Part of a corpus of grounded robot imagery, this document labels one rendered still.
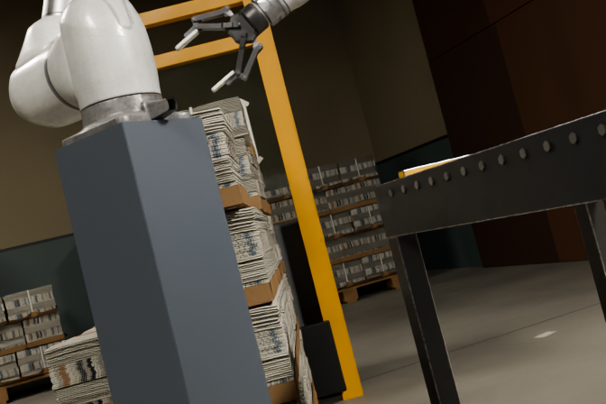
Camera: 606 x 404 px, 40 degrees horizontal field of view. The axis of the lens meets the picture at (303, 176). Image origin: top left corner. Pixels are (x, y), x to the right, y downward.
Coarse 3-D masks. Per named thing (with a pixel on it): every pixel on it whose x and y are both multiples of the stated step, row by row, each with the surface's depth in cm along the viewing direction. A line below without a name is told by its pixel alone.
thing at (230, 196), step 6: (234, 186) 189; (240, 186) 192; (222, 192) 189; (228, 192) 189; (234, 192) 189; (240, 192) 189; (246, 192) 211; (222, 198) 189; (228, 198) 189; (234, 198) 189; (240, 198) 189; (246, 198) 205; (228, 204) 189; (234, 204) 189; (246, 204) 201
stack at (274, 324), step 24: (240, 216) 192; (264, 216) 275; (240, 240) 192; (264, 240) 210; (240, 264) 192; (264, 264) 192; (264, 312) 191; (288, 312) 249; (264, 336) 191; (288, 336) 212; (264, 360) 190; (288, 360) 190
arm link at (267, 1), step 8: (256, 0) 202; (264, 0) 202; (272, 0) 202; (280, 0) 202; (264, 8) 202; (272, 8) 202; (280, 8) 203; (288, 8) 204; (264, 16) 203; (272, 16) 203; (280, 16) 204; (272, 24) 206
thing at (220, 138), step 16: (208, 112) 191; (208, 128) 190; (224, 128) 191; (208, 144) 190; (224, 144) 190; (224, 160) 189; (224, 176) 189; (240, 176) 215; (224, 208) 190; (240, 208) 206
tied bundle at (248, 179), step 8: (240, 144) 250; (240, 152) 250; (248, 152) 276; (240, 160) 250; (248, 160) 251; (240, 168) 250; (248, 168) 250; (248, 176) 250; (248, 184) 250; (248, 192) 250; (256, 192) 249
